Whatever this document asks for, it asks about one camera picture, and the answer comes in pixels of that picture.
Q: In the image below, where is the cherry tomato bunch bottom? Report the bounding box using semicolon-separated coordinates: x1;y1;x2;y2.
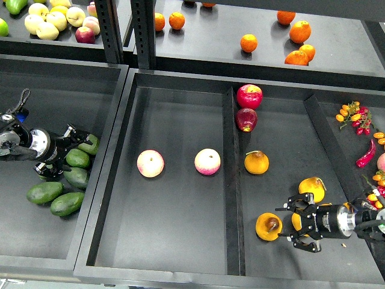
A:
362;175;384;210

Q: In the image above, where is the pale yellow apple front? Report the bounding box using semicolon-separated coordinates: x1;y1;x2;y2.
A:
36;22;60;40

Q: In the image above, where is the pink yellow peach right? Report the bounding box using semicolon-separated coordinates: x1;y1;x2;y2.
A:
194;148;221;176

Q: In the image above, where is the cherry tomato bunch top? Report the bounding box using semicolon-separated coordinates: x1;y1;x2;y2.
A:
335;101;372;135

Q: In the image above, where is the orange on shelf left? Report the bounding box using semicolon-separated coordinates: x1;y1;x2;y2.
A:
154;12;165;32

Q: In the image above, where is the black centre tray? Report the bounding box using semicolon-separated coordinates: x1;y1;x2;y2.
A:
74;69;384;288

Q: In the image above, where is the black shelf post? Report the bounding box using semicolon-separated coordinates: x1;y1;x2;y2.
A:
131;0;156;70
95;0;124;64

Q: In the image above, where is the red apple on shelf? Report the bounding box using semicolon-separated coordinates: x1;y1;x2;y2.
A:
75;26;96;44

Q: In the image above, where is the red chili pepper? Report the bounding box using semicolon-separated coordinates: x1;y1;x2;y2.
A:
356;139;377;168

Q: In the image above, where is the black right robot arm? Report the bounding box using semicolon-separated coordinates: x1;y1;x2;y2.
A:
276;193;384;253

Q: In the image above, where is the green avocado bottom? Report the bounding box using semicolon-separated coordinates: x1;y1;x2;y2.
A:
50;192;85;217

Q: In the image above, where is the yellow pear upper right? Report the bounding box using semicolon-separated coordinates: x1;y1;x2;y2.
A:
298;176;327;203

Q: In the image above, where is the pink peach right edge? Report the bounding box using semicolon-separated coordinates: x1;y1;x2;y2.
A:
377;153;385;171

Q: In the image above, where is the yellow pear with brown stem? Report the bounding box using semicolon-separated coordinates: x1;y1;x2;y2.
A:
255;212;283;241

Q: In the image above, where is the pink yellow peach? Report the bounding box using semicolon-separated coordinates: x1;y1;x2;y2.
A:
194;148;221;176
137;149;164;178

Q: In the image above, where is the black shelf post left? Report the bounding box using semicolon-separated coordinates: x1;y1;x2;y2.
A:
95;0;124;64

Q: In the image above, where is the black left tray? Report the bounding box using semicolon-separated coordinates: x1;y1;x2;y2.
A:
1;55;129;281

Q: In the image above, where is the pale yellow apple right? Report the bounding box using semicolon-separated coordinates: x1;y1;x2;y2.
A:
66;7;86;28

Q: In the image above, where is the pale yellow apple back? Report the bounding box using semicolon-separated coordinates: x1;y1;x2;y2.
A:
28;2;49;20

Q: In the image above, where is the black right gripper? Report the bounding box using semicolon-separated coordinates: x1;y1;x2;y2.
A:
275;193;356;252

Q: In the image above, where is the pale yellow apple left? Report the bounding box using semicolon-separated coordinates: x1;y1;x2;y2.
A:
24;14;44;36

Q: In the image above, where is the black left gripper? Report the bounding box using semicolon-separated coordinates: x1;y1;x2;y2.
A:
29;124;93;179

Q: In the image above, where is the yellow pear lower middle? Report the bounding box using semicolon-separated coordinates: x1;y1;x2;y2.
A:
318;204;333;208

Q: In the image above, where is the green apple shelf edge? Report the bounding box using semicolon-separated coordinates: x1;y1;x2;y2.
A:
0;18;9;37

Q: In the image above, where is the yellow pear near divider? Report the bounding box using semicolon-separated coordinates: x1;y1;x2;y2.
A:
244;151;270;175

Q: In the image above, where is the dark green avocado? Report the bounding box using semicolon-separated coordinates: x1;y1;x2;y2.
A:
26;181;64;205

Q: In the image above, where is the green avocado top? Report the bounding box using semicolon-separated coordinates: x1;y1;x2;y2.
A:
78;134;100;155

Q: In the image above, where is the orange cherry tomatoes pair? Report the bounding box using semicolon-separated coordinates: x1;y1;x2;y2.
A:
373;132;385;145

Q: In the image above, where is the pink yellow peach left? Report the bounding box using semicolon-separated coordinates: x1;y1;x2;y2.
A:
137;149;164;178

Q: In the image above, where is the pale yellow apple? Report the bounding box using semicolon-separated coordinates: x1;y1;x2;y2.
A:
66;7;86;28
36;22;60;40
24;14;44;36
46;11;67;32
28;2;49;20

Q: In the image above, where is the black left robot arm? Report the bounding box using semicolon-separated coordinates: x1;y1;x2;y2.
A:
1;88;99;179

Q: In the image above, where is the dark red apple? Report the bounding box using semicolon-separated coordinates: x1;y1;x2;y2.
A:
235;108;258;132

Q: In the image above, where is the green pear on shelf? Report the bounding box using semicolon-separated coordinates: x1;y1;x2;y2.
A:
5;0;28;16

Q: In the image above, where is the pale yellow apple middle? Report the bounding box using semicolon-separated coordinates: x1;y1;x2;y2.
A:
46;11;67;32

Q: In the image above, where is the bright red apple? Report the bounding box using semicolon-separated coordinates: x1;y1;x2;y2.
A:
236;84;263;110

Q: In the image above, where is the black shelf post right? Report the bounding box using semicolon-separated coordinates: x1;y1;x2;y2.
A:
131;0;156;70

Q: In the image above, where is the pink peach on shelf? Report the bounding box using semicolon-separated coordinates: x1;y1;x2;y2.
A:
82;16;100;36

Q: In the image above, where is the yellow pear lower left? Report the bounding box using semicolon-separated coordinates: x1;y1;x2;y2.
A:
291;213;304;232

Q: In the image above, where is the cherry tomato bunch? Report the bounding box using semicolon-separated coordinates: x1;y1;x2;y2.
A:
335;101;372;135
362;175;384;210

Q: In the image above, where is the black tray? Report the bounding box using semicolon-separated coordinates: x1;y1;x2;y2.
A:
74;69;384;288
1;55;129;281

